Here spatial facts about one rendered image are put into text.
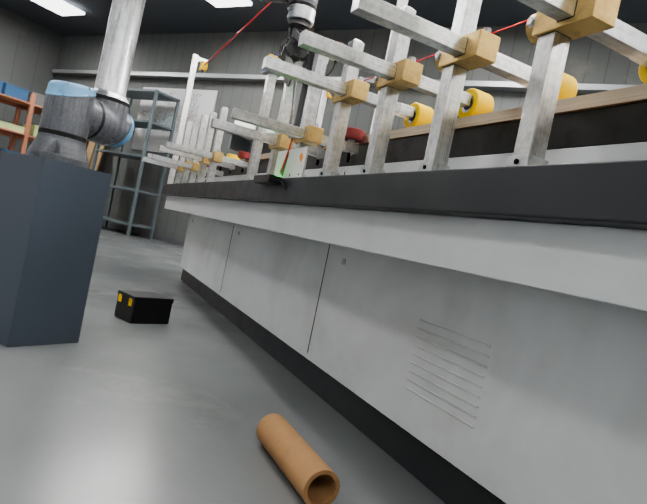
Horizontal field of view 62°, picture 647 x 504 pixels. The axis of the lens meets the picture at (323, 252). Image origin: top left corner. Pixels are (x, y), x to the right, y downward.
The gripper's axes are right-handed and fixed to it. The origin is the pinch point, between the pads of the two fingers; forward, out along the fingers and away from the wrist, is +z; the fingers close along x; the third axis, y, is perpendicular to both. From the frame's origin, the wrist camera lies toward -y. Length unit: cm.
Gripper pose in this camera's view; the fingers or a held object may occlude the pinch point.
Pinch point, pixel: (289, 82)
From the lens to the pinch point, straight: 185.4
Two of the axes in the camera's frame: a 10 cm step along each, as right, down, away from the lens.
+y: -4.2, -1.0, 9.0
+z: -2.0, 9.8, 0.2
